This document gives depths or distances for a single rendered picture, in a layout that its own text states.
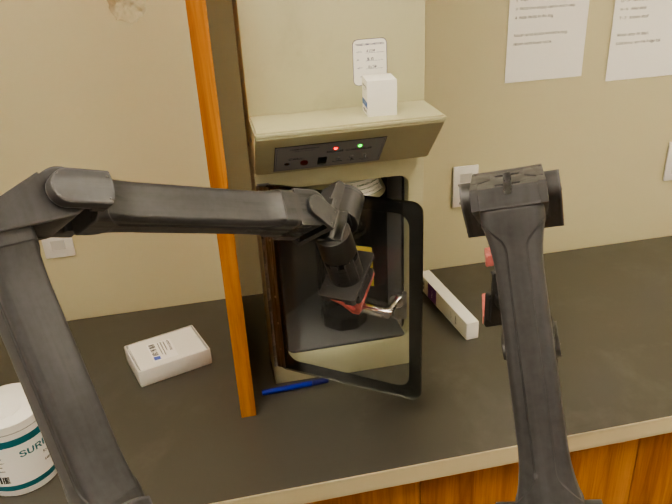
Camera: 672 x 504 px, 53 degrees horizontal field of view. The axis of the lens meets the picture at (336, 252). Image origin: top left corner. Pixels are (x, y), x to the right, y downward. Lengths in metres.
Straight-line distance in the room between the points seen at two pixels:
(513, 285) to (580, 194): 1.35
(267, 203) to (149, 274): 0.88
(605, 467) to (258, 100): 0.97
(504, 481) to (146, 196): 0.90
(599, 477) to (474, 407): 0.29
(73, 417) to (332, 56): 0.75
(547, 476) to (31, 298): 0.53
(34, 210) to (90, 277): 1.06
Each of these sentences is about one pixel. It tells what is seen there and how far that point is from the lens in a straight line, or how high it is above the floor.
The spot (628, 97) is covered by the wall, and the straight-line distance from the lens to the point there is 2.00.
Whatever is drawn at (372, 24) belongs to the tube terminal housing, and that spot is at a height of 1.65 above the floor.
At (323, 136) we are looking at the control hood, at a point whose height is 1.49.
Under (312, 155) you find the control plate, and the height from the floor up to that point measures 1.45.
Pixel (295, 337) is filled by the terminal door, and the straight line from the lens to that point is 1.35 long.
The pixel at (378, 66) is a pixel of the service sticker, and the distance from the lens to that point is 1.23.
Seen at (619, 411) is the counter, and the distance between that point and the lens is 1.44.
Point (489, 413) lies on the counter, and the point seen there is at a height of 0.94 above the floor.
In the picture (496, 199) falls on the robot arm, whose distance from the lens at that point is 0.69.
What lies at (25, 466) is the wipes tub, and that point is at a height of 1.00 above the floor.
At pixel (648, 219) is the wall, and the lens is 2.18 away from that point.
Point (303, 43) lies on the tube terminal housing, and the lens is 1.20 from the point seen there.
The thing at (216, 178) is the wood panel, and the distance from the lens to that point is 1.14.
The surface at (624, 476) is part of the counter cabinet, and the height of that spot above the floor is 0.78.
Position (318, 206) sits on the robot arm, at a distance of 1.00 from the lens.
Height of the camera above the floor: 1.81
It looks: 26 degrees down
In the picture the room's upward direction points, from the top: 3 degrees counter-clockwise
